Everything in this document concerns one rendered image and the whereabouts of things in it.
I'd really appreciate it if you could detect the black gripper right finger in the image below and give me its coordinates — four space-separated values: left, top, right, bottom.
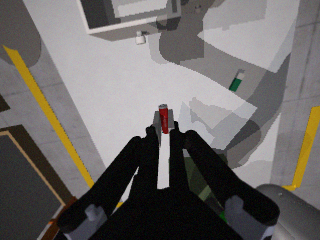
168 109 280 240

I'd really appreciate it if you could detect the red cylinder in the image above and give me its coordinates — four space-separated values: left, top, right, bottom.
158 104 169 134

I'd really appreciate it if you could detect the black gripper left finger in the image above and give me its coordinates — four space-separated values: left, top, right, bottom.
57 111 162 240

